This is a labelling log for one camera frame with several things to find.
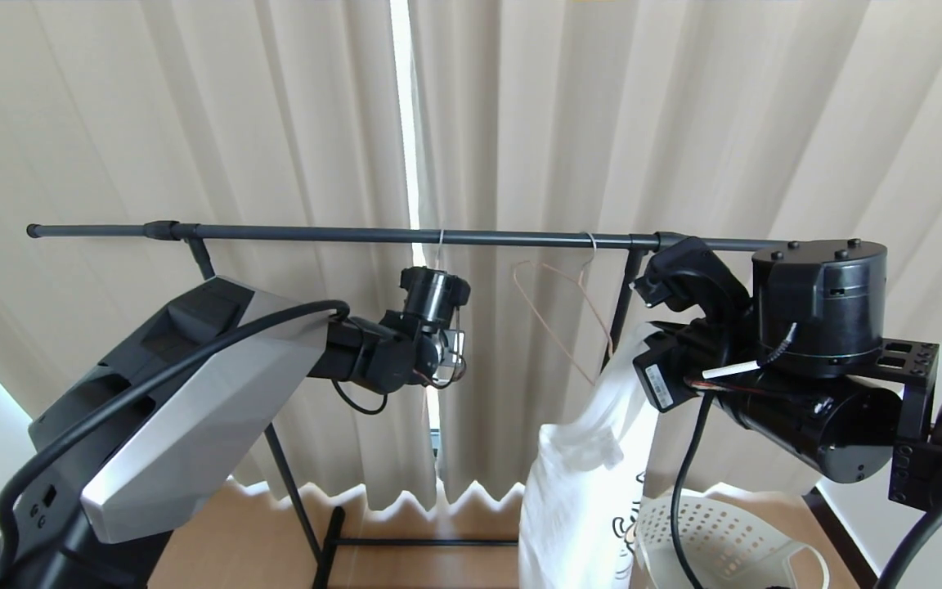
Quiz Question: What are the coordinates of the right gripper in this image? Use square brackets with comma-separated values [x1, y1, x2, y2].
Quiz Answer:
[633, 319, 903, 485]

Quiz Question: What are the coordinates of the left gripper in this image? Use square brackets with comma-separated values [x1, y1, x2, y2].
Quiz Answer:
[414, 326, 470, 389]

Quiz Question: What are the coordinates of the beige curtain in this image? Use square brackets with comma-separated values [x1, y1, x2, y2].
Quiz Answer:
[0, 0, 942, 504]

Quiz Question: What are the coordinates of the white printed t-shirt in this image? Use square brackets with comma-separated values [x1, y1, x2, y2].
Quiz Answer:
[518, 321, 668, 589]

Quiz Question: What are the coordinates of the white laundry basket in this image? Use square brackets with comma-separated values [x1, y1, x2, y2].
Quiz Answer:
[633, 489, 832, 589]

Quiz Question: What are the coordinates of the black clothes rack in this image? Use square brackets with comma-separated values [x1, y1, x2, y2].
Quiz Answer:
[27, 219, 795, 589]

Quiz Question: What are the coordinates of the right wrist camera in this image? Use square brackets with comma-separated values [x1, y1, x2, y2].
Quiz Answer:
[633, 236, 754, 324]

